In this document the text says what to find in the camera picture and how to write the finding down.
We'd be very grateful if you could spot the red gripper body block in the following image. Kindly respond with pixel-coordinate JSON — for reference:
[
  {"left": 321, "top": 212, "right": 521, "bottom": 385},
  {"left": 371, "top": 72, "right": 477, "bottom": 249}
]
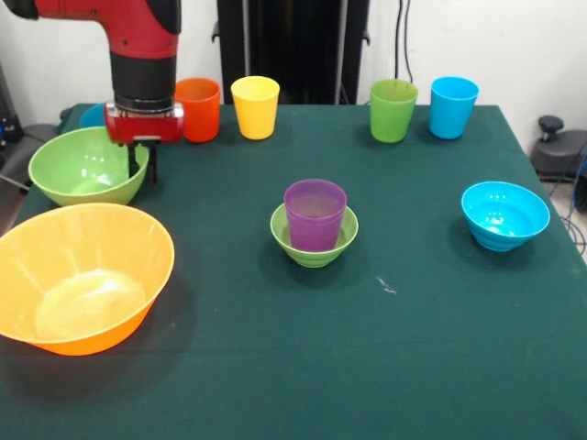
[{"left": 104, "top": 101, "right": 187, "bottom": 147}]

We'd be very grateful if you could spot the large green bowl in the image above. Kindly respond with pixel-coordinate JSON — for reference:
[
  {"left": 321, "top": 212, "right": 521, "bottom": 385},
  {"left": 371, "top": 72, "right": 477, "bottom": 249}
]
[{"left": 28, "top": 126, "right": 150, "bottom": 207}]

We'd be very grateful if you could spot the purple cup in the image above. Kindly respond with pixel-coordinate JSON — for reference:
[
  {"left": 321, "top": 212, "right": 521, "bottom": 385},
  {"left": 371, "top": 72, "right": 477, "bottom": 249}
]
[{"left": 282, "top": 178, "right": 349, "bottom": 253}]

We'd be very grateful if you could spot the small green bowl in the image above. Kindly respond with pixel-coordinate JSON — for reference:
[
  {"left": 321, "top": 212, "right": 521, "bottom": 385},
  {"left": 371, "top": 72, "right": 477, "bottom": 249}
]
[{"left": 270, "top": 203, "right": 360, "bottom": 269}]

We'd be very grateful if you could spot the small cyan bowl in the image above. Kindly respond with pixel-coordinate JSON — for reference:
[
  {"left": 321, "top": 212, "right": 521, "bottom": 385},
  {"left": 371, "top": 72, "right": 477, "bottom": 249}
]
[{"left": 460, "top": 181, "right": 551, "bottom": 252}]

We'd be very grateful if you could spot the large blue bowl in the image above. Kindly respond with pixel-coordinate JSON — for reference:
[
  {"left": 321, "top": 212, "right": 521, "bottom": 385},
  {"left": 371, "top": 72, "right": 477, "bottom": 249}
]
[{"left": 79, "top": 103, "right": 108, "bottom": 129}]

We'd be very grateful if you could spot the red-orange cup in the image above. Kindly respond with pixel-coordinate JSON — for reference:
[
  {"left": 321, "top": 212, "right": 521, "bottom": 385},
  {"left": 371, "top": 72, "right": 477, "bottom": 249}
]
[{"left": 173, "top": 77, "right": 222, "bottom": 143}]

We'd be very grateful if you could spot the grey floor base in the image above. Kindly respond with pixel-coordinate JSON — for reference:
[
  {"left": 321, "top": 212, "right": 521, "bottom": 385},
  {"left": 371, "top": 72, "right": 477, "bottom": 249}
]
[{"left": 0, "top": 123, "right": 57, "bottom": 190}]

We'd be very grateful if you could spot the yellow cup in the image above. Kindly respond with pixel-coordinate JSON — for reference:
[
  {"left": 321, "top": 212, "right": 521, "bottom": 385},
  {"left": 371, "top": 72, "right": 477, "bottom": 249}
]
[{"left": 230, "top": 75, "right": 281, "bottom": 140}]

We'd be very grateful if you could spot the black equipment box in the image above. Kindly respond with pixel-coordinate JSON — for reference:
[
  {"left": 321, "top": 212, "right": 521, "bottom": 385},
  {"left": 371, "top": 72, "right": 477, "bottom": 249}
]
[{"left": 0, "top": 63, "right": 24, "bottom": 143}]

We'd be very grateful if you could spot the large orange bowl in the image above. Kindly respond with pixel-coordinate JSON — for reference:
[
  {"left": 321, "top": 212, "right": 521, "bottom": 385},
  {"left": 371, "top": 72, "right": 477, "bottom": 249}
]
[{"left": 0, "top": 203, "right": 176, "bottom": 357}]

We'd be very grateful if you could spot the dark green tablecloth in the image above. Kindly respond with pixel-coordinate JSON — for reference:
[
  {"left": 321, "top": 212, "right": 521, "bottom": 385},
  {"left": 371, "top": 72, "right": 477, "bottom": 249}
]
[{"left": 0, "top": 103, "right": 587, "bottom": 440}]

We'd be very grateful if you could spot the green cup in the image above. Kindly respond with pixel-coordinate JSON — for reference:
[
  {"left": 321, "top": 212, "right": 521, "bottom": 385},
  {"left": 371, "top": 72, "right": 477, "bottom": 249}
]
[{"left": 370, "top": 78, "right": 419, "bottom": 144}]

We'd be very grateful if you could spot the blue cup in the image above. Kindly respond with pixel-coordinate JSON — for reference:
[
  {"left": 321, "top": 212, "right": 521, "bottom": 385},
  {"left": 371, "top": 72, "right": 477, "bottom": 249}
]
[{"left": 429, "top": 76, "right": 481, "bottom": 140}]

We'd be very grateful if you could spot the grey base with black knob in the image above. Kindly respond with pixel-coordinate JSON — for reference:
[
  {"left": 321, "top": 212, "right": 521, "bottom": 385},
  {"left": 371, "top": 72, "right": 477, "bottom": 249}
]
[{"left": 531, "top": 115, "right": 587, "bottom": 184}]

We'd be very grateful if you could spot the black hanging cable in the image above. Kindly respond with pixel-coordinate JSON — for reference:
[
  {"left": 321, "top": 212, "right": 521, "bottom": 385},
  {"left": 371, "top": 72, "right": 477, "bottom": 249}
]
[{"left": 395, "top": 0, "right": 413, "bottom": 80}]

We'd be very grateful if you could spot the blue cable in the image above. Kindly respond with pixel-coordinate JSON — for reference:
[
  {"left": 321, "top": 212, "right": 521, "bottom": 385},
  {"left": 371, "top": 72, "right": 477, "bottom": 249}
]
[{"left": 570, "top": 155, "right": 587, "bottom": 258}]

